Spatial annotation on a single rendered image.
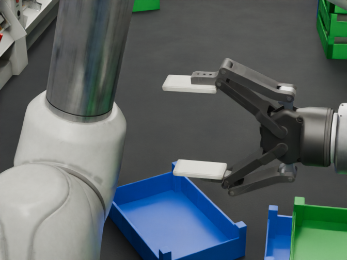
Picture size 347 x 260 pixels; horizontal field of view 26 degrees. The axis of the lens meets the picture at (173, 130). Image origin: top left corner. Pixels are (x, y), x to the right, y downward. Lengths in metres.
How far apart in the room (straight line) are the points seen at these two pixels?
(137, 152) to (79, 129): 0.94
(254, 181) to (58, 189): 0.26
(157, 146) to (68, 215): 1.09
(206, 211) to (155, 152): 0.32
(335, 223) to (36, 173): 0.77
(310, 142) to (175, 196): 0.92
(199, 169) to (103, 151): 0.15
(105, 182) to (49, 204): 0.18
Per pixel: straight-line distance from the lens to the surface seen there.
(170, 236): 1.69
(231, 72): 0.92
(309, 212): 1.55
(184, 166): 1.04
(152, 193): 1.82
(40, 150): 1.09
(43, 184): 0.97
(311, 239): 1.55
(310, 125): 0.93
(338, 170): 0.95
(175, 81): 0.96
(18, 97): 2.34
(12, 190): 0.97
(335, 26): 2.57
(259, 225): 1.74
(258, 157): 0.99
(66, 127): 1.08
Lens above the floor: 1.02
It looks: 29 degrees down
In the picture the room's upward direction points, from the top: straight up
